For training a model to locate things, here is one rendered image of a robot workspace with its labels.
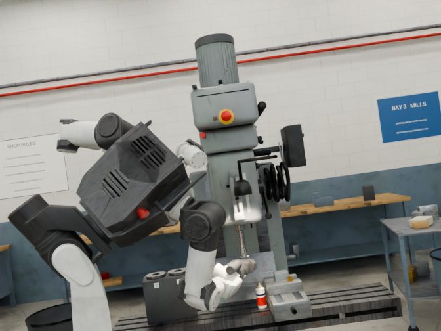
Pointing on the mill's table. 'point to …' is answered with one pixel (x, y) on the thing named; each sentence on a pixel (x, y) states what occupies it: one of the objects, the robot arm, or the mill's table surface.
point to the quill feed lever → (264, 198)
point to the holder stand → (165, 297)
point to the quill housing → (222, 165)
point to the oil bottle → (260, 297)
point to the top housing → (238, 94)
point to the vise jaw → (276, 287)
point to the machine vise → (281, 301)
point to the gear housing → (230, 138)
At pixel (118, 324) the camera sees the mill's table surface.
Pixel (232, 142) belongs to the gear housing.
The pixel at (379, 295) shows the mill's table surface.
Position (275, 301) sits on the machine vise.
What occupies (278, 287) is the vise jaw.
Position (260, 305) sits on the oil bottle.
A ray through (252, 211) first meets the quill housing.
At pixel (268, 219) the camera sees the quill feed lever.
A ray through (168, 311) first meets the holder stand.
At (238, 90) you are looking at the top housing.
